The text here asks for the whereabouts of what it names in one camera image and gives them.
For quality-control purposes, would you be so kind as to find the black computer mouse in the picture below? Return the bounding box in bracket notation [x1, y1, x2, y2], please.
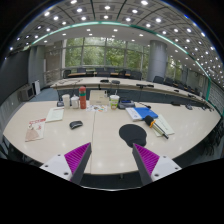
[69, 121, 83, 130]

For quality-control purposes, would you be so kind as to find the red thermos bottle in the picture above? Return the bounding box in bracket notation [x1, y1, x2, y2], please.
[79, 86, 86, 109]

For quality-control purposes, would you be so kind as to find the black round mouse pad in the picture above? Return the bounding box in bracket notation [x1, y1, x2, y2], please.
[119, 124, 147, 147]

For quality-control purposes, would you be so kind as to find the colourful sticker sheet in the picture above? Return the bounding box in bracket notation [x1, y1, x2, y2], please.
[86, 105, 107, 112]

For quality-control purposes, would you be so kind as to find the long curved conference desk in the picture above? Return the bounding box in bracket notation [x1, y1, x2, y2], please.
[51, 77, 211, 107]

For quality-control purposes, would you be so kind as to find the blue folder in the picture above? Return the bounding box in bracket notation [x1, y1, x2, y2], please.
[135, 107, 158, 119]

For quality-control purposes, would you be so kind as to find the grey round pillar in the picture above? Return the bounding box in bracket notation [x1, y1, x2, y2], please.
[147, 40, 167, 81]

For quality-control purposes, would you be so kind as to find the grey cabinet monitor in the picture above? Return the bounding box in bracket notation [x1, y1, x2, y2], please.
[18, 85, 34, 102]

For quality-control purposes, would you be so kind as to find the beige cardboard box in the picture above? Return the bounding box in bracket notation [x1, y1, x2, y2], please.
[89, 90, 109, 105]

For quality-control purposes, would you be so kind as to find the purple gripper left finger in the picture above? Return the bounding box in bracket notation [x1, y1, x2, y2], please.
[41, 143, 92, 185]

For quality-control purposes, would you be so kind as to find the white notebook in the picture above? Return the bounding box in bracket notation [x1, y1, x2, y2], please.
[126, 108, 142, 121]

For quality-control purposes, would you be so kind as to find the white lidded jar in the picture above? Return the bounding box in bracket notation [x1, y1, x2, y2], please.
[71, 95, 79, 109]

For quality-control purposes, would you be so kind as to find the white paper booklet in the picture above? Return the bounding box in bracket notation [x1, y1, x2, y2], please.
[46, 107, 64, 122]

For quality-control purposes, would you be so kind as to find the pale green paper sheet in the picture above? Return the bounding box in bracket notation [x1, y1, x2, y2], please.
[155, 114, 174, 135]

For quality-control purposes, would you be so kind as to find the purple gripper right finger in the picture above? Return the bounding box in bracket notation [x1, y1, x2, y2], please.
[132, 144, 181, 185]

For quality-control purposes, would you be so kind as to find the black desk device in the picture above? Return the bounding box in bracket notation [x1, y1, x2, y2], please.
[118, 99, 135, 110]

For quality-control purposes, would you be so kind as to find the green white paper cup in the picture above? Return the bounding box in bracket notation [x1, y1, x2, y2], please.
[110, 95, 119, 110]

